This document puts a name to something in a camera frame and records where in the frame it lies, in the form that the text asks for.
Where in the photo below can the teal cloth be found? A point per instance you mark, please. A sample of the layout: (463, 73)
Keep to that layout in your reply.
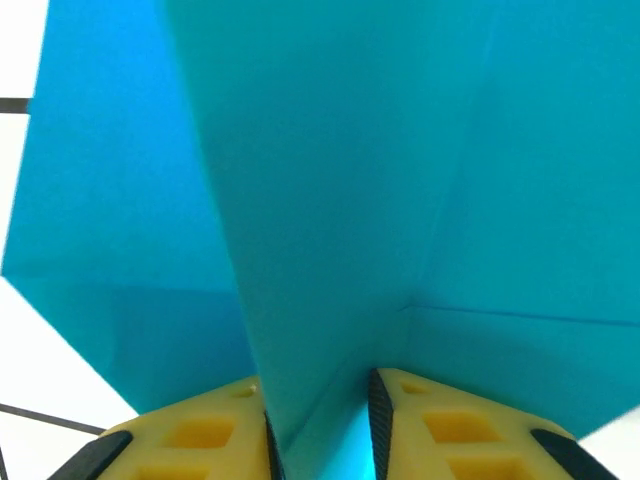
(325, 175)

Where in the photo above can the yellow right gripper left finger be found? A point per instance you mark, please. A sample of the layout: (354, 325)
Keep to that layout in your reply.
(200, 440)

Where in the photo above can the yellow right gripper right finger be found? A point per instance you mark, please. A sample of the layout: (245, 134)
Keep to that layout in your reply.
(460, 435)

